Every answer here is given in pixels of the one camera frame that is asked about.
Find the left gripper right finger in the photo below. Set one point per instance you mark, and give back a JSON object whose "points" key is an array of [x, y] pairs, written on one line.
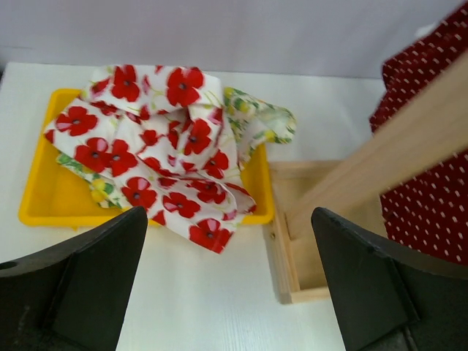
{"points": [[387, 296]]}

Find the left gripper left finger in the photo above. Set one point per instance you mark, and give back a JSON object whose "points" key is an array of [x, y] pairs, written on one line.
{"points": [[73, 295]]}

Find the red poppy print skirt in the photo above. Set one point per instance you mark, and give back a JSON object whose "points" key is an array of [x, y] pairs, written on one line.
{"points": [[158, 138]]}

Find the lemon print skirt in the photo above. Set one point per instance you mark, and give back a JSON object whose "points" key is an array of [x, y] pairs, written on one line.
{"points": [[252, 121]]}

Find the yellow plastic tray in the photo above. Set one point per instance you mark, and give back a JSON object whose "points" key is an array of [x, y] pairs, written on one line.
{"points": [[55, 196]]}

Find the wooden clothes rack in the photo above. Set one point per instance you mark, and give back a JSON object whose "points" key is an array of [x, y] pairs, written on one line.
{"points": [[430, 129]]}

